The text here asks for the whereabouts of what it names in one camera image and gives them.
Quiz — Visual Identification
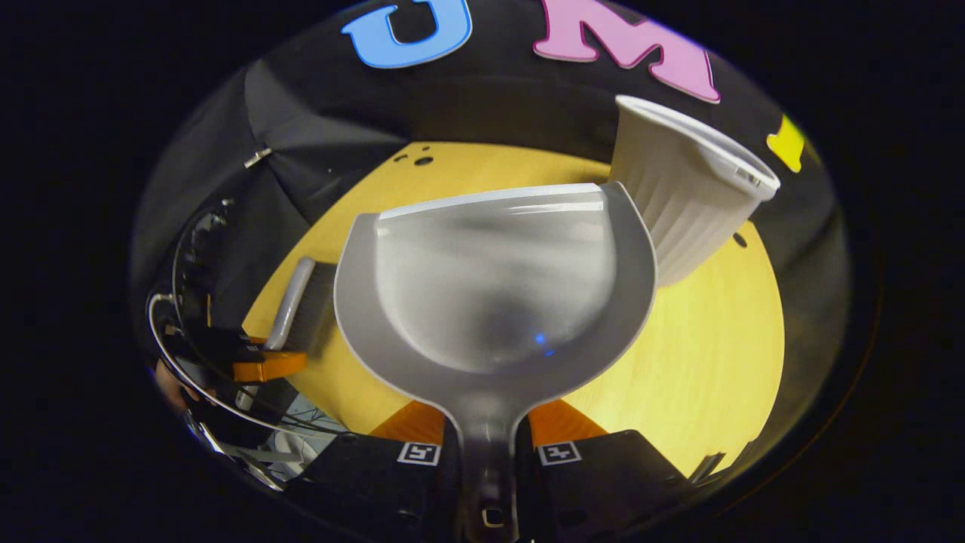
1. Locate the yellow wooden desktop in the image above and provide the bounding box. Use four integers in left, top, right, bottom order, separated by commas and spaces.
241, 142, 786, 477

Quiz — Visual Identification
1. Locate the grey plastic dustpan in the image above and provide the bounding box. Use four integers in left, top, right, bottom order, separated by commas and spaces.
334, 181, 658, 543

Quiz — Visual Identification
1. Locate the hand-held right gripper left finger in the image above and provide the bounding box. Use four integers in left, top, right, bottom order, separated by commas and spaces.
290, 400, 462, 543

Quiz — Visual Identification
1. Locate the grey small broom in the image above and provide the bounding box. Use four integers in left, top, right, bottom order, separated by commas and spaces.
264, 256, 339, 355

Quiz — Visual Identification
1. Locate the white ribbed garbage bin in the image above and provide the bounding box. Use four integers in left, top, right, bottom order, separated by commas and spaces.
607, 94, 781, 287

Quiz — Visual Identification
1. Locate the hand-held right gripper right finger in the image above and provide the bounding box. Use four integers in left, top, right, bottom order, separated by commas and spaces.
515, 398, 691, 543

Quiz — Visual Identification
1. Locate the black backdrop cloth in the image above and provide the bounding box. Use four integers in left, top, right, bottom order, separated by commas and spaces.
128, 0, 853, 423

